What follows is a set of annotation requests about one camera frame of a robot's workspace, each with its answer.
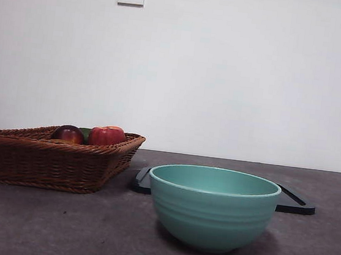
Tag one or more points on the teal ribbed bowl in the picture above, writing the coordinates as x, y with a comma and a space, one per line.
209, 218

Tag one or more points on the bright red apple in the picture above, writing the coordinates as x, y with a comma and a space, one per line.
106, 135

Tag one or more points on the green fruit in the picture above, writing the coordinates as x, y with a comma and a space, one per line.
84, 133

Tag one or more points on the dark red apple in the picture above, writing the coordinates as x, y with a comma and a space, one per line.
67, 134

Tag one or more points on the brown wicker basket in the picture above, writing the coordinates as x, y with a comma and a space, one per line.
40, 163

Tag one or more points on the dark rectangular tray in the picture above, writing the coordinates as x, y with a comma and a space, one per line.
291, 204

